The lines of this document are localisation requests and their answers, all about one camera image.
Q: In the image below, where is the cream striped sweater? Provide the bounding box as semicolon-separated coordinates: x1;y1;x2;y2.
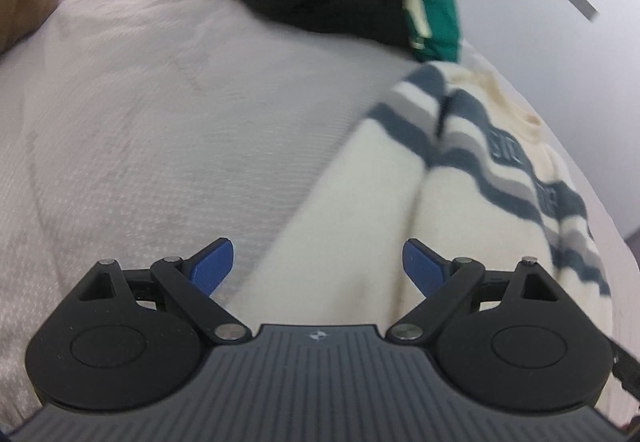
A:
227;59;623;425

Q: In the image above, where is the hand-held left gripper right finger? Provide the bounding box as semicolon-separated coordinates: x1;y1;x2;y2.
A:
385;238;572;346

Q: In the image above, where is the white bed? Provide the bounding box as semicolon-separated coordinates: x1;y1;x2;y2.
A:
0;0;631;433

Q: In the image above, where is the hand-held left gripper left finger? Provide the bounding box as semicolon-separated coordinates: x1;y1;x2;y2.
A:
65;237;253;346

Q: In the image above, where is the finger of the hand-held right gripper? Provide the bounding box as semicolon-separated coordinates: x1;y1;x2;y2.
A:
607;337;640;400

